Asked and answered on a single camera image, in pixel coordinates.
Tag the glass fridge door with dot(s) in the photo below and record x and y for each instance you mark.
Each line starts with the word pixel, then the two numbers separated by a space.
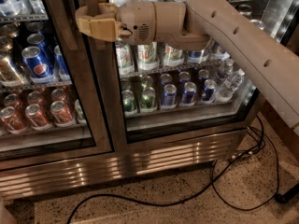
pixel 161 123
pixel 49 105

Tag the white green can middle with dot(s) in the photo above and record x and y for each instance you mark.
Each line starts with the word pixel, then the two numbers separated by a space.
pixel 147 57

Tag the white green can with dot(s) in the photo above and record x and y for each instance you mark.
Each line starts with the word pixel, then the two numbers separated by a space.
pixel 172 57
pixel 124 58
pixel 147 57

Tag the red coke can right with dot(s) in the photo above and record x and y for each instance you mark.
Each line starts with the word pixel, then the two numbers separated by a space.
pixel 61 113

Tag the red coke can left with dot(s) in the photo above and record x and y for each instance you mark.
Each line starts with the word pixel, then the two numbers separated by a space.
pixel 14 119

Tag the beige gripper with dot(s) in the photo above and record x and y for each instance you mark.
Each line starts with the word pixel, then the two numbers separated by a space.
pixel 136 20

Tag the blue pepsi can front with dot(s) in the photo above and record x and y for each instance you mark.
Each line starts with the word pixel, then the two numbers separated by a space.
pixel 39 66

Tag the white green can right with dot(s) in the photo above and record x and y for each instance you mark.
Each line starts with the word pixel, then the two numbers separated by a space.
pixel 172 57

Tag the blue can left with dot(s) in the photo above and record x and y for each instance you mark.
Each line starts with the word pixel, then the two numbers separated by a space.
pixel 169 95

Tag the red coke can middle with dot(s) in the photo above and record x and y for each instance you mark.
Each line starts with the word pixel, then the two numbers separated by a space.
pixel 40 121

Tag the clear water bottle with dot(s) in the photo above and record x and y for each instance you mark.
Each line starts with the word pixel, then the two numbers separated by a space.
pixel 229 86

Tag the blue can middle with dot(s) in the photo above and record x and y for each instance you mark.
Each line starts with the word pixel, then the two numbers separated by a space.
pixel 188 96

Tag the white green can left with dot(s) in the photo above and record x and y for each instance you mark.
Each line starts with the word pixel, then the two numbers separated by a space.
pixel 124 58

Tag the gold can front left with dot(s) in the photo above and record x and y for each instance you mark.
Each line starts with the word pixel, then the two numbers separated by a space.
pixel 10 73

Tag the stainless fridge base grille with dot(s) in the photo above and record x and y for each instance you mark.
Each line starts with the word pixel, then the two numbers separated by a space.
pixel 61 175

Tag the red coke can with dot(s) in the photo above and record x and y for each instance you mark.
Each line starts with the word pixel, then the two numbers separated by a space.
pixel 40 121
pixel 61 113
pixel 14 119

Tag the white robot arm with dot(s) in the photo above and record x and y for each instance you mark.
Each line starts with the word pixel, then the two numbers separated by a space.
pixel 189 25

